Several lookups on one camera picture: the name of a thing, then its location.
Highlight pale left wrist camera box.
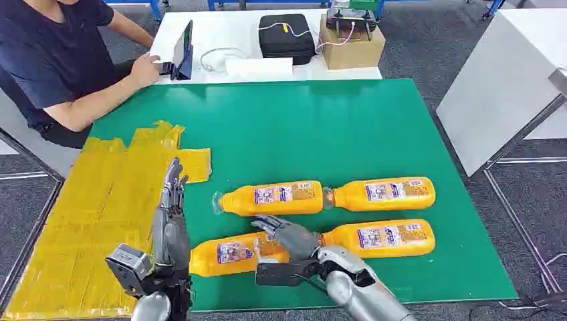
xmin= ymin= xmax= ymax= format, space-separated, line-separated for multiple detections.
xmin=104 ymin=242 xmax=154 ymax=297

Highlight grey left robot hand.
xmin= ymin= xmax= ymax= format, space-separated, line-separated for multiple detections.
xmin=152 ymin=157 xmax=193 ymax=272

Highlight black zip case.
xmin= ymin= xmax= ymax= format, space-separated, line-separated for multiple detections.
xmin=258 ymin=13 xmax=317 ymax=66

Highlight flat white box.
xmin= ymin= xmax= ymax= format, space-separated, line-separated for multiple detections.
xmin=224 ymin=57 xmax=295 ymax=81

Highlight blue metal frame leg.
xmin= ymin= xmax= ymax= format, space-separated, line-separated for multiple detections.
xmin=104 ymin=0 xmax=166 ymax=22

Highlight orange drink bottle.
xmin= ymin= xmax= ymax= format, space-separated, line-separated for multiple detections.
xmin=189 ymin=231 xmax=292 ymax=279
xmin=320 ymin=219 xmax=437 ymax=259
xmin=212 ymin=180 xmax=327 ymax=217
xmin=322 ymin=177 xmax=437 ymax=213

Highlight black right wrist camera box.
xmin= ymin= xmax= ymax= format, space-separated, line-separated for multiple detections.
xmin=255 ymin=259 xmax=321 ymax=288

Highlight black remote controller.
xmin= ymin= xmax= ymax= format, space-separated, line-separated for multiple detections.
xmin=326 ymin=6 xmax=378 ymax=41

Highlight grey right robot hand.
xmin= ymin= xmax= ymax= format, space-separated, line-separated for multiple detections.
xmin=250 ymin=215 xmax=322 ymax=263

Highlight green mat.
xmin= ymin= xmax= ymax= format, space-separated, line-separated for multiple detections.
xmin=88 ymin=78 xmax=519 ymax=313

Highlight person's right hand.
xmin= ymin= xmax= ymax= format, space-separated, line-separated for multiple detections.
xmin=129 ymin=53 xmax=162 ymax=89

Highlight thin white cable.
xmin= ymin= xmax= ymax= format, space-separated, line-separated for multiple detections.
xmin=258 ymin=21 xmax=356 ymax=50

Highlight person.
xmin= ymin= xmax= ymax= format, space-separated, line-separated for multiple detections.
xmin=0 ymin=0 xmax=162 ymax=150

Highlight white side table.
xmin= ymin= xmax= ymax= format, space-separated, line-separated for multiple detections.
xmin=435 ymin=7 xmax=567 ymax=178

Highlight coiled white cable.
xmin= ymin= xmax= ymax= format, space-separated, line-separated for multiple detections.
xmin=199 ymin=47 xmax=250 ymax=74

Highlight cardboard box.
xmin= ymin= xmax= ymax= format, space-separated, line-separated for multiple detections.
xmin=318 ymin=15 xmax=386 ymax=71

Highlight floor cables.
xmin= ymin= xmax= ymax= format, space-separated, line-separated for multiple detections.
xmin=497 ymin=252 xmax=567 ymax=312

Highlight dark tablet on stand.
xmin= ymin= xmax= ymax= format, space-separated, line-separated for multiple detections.
xmin=154 ymin=19 xmax=195 ymax=82

